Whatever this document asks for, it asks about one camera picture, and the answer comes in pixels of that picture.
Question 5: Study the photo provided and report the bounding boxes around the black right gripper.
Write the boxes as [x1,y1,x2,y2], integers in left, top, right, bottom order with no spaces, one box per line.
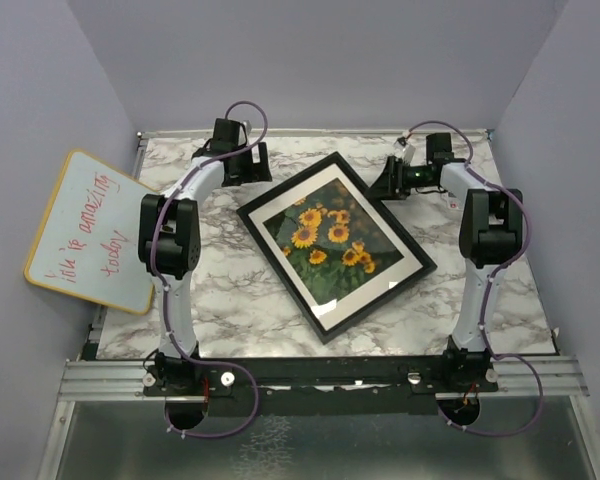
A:
[365,155,433,201]

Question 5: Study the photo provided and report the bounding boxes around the sunflower photo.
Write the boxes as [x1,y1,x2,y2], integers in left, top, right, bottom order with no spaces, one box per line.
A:
[263,178,404,304]

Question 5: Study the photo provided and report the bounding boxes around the white mat board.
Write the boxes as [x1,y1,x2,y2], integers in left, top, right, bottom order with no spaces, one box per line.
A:
[247,162,429,334]

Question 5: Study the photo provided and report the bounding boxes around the black picture frame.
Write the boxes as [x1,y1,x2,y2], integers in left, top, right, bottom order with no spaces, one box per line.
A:
[236,151,439,345]

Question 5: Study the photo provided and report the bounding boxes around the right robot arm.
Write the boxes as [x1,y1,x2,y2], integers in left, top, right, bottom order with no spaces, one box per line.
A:
[365,132,526,391]

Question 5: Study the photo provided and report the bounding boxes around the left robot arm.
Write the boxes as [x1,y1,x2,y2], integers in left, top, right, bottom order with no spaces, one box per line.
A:
[138,117,272,395]

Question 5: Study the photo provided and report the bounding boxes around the yellow rimmed whiteboard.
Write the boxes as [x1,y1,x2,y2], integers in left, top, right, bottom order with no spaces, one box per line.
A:
[24,149,153,315]

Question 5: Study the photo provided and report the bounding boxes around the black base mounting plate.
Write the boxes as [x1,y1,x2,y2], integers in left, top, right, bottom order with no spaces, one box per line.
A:
[143,353,498,417]

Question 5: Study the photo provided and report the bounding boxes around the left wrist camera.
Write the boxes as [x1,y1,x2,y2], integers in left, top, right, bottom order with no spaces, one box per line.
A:
[208,118,251,154]

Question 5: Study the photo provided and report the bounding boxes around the aluminium rail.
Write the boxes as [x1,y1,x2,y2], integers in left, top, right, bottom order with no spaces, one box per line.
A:
[58,356,589,402]

